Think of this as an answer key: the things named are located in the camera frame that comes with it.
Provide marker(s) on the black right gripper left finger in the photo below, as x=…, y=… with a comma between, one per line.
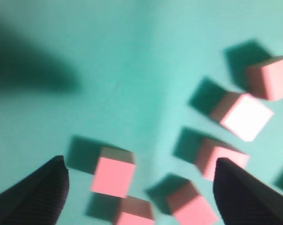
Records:
x=39, y=198

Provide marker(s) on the green cloth backdrop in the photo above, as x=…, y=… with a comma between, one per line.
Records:
x=142, y=75

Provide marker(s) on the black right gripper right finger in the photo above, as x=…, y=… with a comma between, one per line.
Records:
x=244, y=200

